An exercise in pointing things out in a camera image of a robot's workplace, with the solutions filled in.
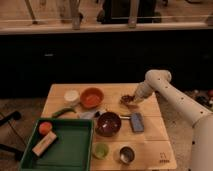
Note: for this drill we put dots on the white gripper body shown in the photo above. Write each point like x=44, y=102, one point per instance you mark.
x=144, y=89

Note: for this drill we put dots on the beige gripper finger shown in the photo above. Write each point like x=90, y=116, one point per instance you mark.
x=138, y=99

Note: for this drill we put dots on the dark red grape bunch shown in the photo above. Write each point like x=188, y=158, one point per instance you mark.
x=127, y=99

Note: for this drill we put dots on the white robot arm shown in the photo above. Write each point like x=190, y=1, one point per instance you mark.
x=198, y=117

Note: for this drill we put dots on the purple bowl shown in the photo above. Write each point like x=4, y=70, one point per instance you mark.
x=108, y=124

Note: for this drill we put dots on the orange bowl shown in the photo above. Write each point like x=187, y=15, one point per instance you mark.
x=91, y=97

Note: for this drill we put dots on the blue sponge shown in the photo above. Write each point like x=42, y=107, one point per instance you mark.
x=136, y=122

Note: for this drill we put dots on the silver metal cup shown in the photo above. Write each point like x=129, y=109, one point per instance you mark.
x=126, y=155

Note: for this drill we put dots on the grey dish brush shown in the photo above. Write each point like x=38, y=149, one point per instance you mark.
x=89, y=115

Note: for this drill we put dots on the light green cup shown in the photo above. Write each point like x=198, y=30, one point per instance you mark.
x=100, y=150

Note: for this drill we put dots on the green tray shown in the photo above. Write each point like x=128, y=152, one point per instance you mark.
x=70, y=151

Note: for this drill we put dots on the green pepper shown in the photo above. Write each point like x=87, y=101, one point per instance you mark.
x=62, y=111

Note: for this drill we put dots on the orange ball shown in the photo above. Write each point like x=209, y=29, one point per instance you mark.
x=45, y=128

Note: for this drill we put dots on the wooden block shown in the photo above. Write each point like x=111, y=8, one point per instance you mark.
x=44, y=143

